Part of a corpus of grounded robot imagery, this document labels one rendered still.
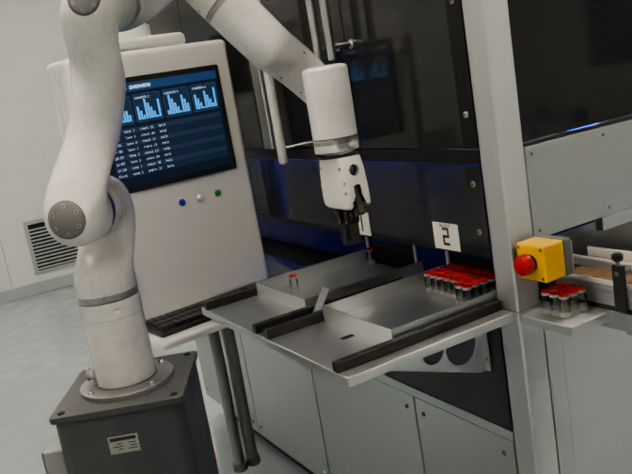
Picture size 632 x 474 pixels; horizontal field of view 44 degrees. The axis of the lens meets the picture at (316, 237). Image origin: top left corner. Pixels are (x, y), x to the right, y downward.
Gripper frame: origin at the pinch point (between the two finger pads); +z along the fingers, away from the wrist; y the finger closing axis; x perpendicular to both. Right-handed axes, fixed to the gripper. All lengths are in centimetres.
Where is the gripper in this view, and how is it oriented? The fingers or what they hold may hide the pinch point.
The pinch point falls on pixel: (350, 233)
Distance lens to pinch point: 147.1
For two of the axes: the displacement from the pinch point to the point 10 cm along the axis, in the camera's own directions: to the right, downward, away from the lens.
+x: -8.5, 2.4, -4.6
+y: -5.0, -1.0, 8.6
